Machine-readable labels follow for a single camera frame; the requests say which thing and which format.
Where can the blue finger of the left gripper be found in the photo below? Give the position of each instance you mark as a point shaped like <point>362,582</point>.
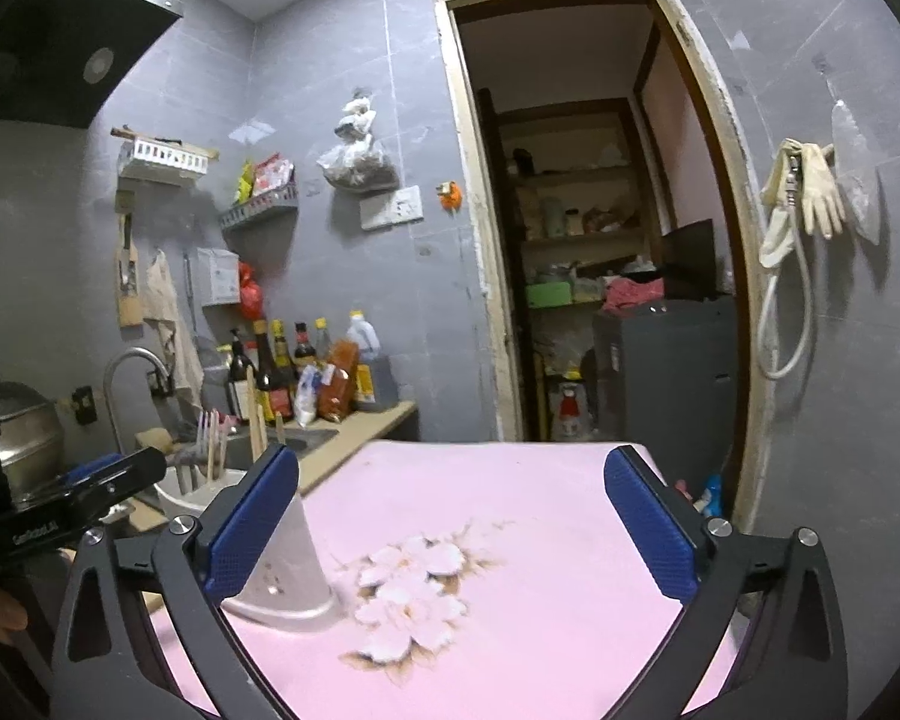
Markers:
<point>94,469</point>
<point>112,483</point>

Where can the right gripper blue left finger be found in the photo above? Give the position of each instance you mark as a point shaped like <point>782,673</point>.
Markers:
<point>236,527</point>

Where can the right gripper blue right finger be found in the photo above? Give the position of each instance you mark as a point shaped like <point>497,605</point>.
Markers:
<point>666,530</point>

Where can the silver fork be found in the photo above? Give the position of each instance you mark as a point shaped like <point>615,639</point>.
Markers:
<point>201,447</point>

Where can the steel pot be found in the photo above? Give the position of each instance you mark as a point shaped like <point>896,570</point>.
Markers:
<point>31,438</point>

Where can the chrome faucet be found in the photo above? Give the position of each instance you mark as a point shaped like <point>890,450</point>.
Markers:
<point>127,377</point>

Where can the white utensil holder cup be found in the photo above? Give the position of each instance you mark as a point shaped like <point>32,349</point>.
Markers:
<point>280,582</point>

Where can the dark soy sauce bottle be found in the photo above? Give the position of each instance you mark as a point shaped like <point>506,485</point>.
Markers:
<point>271,384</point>

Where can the white seasoning packet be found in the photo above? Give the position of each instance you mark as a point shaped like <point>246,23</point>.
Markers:
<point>306,395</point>

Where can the dark grey cabinet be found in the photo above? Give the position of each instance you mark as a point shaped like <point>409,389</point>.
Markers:
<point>666,378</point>

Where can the pink floral tablecloth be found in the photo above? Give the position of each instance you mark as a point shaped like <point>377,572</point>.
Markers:
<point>553,617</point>

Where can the white plastic jug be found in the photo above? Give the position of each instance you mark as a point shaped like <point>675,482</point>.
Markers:
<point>363,335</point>

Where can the red cloth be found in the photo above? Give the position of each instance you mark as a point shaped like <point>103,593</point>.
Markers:
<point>624,293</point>

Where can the green box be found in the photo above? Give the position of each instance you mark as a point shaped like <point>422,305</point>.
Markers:
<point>549,295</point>

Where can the cream rubber gloves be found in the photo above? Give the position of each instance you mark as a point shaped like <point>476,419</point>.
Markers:
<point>802,195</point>

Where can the hanging plastic bag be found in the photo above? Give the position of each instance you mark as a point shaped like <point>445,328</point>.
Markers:
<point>358,163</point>

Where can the clear plastic bag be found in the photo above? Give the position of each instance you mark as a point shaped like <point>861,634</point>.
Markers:
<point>856,173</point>

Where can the black range hood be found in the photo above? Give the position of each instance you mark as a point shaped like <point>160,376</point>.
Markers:
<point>61,59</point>

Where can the white wall rack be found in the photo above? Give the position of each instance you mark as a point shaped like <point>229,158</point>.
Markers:
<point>144,158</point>

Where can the white wall socket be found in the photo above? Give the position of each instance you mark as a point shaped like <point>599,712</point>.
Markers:
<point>391,208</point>

